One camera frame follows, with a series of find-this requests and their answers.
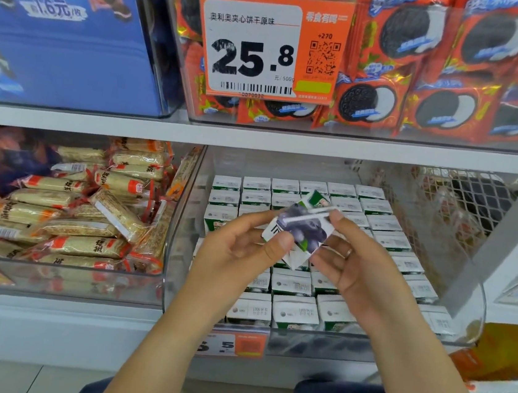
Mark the person's right hand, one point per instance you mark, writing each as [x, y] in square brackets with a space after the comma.
[366, 276]

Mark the blueberry juice carton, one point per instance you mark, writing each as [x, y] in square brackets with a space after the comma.
[300, 227]

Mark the rows of white juice cartons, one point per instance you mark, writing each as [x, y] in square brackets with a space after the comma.
[417, 282]

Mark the stack of red cookie packets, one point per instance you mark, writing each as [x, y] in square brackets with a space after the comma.
[464, 73]

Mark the small orange price tag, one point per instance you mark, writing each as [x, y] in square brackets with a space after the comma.
[233, 343]

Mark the blue cardboard display box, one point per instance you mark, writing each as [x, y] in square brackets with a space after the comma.
[75, 52]

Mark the pile of yellow wafer bars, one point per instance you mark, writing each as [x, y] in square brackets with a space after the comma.
[75, 215]

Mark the person's left forearm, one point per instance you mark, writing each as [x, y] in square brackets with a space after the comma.
[155, 369]

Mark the large white orange price tag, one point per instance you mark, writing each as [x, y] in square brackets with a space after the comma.
[248, 48]

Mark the yellow orange snack packet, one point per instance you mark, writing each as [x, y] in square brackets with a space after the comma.
[497, 354]

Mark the clear plastic display bin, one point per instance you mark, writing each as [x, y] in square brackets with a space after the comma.
[463, 325]
[55, 281]

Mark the person's left hand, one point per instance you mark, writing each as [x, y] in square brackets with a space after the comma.
[227, 274]

